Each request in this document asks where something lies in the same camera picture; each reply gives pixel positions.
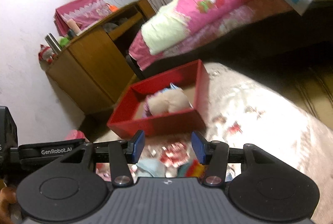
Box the floral beige table cloth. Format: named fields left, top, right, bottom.
left=93, top=61, right=333, bottom=223

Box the person's left hand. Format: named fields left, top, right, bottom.
left=0, top=187, right=17, bottom=224

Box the pink lid plastic jar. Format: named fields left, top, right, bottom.
left=65, top=130, right=86, bottom=140

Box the pink floral quilt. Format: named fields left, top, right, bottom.
left=128, top=0, right=333, bottom=71

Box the beige pink plush toy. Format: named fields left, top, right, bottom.
left=143, top=89, right=192, bottom=117

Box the white green towel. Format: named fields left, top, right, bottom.
left=136, top=158, right=166, bottom=178

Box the steel thermos bottle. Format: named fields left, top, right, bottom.
left=45, top=33, right=62, bottom=55

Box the red santa doll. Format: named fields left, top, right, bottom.
left=38, top=44, right=56, bottom=65

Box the rainbow knitted soft toy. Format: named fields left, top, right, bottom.
left=177, top=159, right=207, bottom=178

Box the red rectangular storage box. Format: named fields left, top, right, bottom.
left=107, top=60, right=209, bottom=138

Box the dark wooden bed frame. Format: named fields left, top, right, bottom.
left=126, top=2, right=332, bottom=79

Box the pink cloth covered box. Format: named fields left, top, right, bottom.
left=54, top=0, right=119, bottom=36

